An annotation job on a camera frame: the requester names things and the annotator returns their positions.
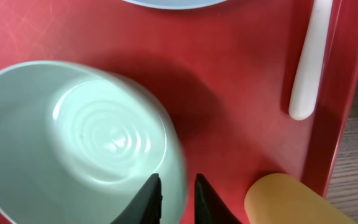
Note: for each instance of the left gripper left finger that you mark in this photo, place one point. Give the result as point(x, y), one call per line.
point(146, 206)

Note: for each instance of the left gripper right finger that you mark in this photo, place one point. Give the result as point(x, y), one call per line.
point(209, 207)

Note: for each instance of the white plastic spoon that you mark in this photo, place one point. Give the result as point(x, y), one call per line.
point(308, 74)

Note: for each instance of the light blue plate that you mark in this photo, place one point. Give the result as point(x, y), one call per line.
point(175, 4)

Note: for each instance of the green bowl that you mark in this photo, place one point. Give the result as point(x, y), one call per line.
point(77, 143)

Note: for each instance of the yellow plastic cup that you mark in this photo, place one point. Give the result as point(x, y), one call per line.
point(281, 198)

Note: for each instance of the red plastic tray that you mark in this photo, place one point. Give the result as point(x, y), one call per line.
point(224, 73)

